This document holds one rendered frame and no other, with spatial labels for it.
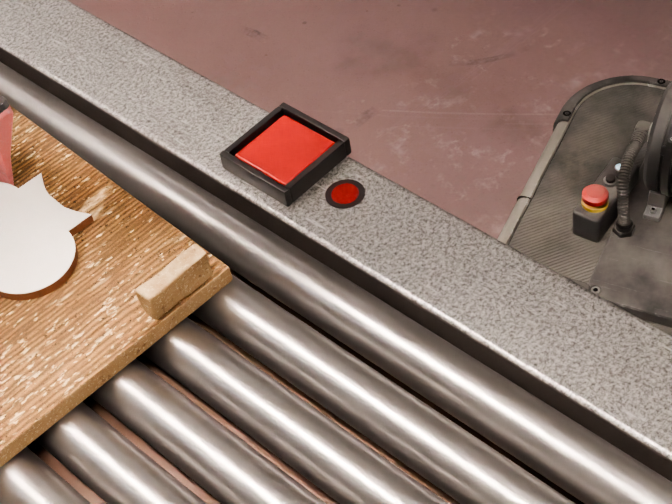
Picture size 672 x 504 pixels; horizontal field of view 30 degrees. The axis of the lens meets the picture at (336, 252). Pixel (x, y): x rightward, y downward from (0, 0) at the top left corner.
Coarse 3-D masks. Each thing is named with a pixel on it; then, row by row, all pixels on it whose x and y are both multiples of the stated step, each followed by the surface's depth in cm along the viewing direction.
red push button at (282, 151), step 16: (272, 128) 103; (288, 128) 103; (304, 128) 103; (256, 144) 102; (272, 144) 102; (288, 144) 102; (304, 144) 102; (320, 144) 101; (256, 160) 101; (272, 160) 101; (288, 160) 101; (304, 160) 100; (272, 176) 100; (288, 176) 99
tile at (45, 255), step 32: (0, 192) 100; (32, 192) 99; (0, 224) 97; (32, 224) 97; (64, 224) 97; (0, 256) 95; (32, 256) 95; (64, 256) 95; (0, 288) 93; (32, 288) 93
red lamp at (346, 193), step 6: (336, 186) 100; (342, 186) 100; (348, 186) 100; (354, 186) 100; (336, 192) 99; (342, 192) 99; (348, 192) 99; (354, 192) 99; (336, 198) 99; (342, 198) 99; (348, 198) 99; (354, 198) 99
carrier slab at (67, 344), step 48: (48, 144) 105; (48, 192) 101; (96, 192) 100; (96, 240) 97; (144, 240) 96; (192, 240) 95; (96, 288) 93; (0, 336) 91; (48, 336) 91; (96, 336) 90; (144, 336) 90; (0, 384) 88; (48, 384) 88; (96, 384) 89; (0, 432) 86
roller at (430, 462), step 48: (240, 288) 94; (240, 336) 92; (288, 336) 90; (336, 384) 87; (384, 384) 86; (384, 432) 85; (432, 432) 83; (432, 480) 83; (480, 480) 80; (528, 480) 80
